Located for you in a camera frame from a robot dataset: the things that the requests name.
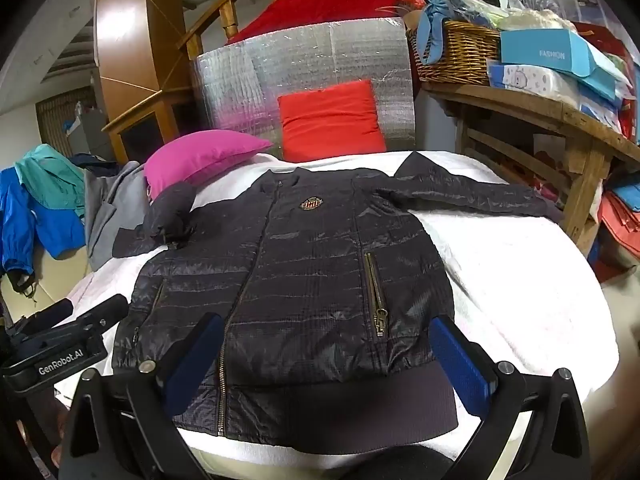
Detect wooden stair railing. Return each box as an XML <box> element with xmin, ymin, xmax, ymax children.
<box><xmin>177</xmin><ymin>0</ymin><xmax>541</xmax><ymax>61</ymax></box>

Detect wooden column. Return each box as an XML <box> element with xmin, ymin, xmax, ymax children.
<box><xmin>95</xmin><ymin>0</ymin><xmax>191</xmax><ymax>166</ymax></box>

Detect black quilted jacket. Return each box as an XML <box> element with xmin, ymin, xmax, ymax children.
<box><xmin>111</xmin><ymin>152</ymin><xmax>563</xmax><ymax>446</ymax></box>

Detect red cloth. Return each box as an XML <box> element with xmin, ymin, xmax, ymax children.
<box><xmin>227</xmin><ymin>0</ymin><xmax>416</xmax><ymax>45</ymax></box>

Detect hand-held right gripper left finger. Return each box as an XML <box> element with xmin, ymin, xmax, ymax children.
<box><xmin>65</xmin><ymin>312</ymin><xmax>226</xmax><ymax>480</ymax></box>

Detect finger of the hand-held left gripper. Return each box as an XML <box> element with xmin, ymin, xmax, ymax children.
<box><xmin>10</xmin><ymin>299</ymin><xmax>75</xmax><ymax>341</ymax></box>
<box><xmin>75</xmin><ymin>294</ymin><xmax>128</xmax><ymax>331</ymax></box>

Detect grey garment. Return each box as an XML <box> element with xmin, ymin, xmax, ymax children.
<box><xmin>82</xmin><ymin>160</ymin><xmax>151</xmax><ymax>273</ymax></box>

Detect silver insulation mat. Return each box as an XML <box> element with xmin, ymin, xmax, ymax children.
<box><xmin>192</xmin><ymin>17</ymin><xmax>416</xmax><ymax>158</ymax></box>

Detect teal jacket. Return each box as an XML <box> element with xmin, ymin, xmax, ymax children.
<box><xmin>14</xmin><ymin>144</ymin><xmax>86</xmax><ymax>218</ymax></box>

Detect light blue cardboard box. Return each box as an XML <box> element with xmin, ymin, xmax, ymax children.
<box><xmin>500</xmin><ymin>29</ymin><xmax>631</xmax><ymax>106</ymax></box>

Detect white patterned package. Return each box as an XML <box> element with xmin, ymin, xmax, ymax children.
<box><xmin>487</xmin><ymin>62</ymin><xmax>621</xmax><ymax>131</ymax></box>

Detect navy garment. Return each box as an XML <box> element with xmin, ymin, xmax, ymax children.
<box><xmin>67</xmin><ymin>154</ymin><xmax>121</xmax><ymax>171</ymax></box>

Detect wicker basket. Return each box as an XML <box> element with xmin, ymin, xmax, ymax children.
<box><xmin>406</xmin><ymin>20</ymin><xmax>503</xmax><ymax>86</ymax></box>

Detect blue jacket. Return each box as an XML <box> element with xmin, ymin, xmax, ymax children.
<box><xmin>0</xmin><ymin>165</ymin><xmax>86</xmax><ymax>281</ymax></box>

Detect red pillow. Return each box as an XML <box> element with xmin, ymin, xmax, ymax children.
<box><xmin>277</xmin><ymin>79</ymin><xmax>388</xmax><ymax>163</ymax></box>

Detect magenta pillow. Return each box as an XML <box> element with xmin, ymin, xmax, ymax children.
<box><xmin>144</xmin><ymin>130</ymin><xmax>273</xmax><ymax>201</ymax></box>

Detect wooden table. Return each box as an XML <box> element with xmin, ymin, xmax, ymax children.
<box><xmin>420</xmin><ymin>80</ymin><xmax>640</xmax><ymax>256</ymax></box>

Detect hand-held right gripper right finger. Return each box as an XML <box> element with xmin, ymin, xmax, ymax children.
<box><xmin>430</xmin><ymin>315</ymin><xmax>593</xmax><ymax>480</ymax></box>

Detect white fluffy cloth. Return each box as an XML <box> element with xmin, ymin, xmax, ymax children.
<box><xmin>500</xmin><ymin>7</ymin><xmax>576</xmax><ymax>31</ymax></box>

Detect blue cloth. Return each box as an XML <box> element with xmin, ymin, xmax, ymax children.
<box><xmin>415</xmin><ymin>0</ymin><xmax>506</xmax><ymax>66</ymax></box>

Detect white bed blanket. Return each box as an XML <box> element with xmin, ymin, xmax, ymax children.
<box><xmin>52</xmin><ymin>150</ymin><xmax>618</xmax><ymax>466</ymax></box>

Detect dark lattice screen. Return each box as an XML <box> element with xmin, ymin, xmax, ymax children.
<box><xmin>35</xmin><ymin>85</ymin><xmax>98</xmax><ymax>158</ymax></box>

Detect red paper bags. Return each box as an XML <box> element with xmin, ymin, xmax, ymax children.
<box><xmin>597</xmin><ymin>192</ymin><xmax>640</xmax><ymax>281</ymax></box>

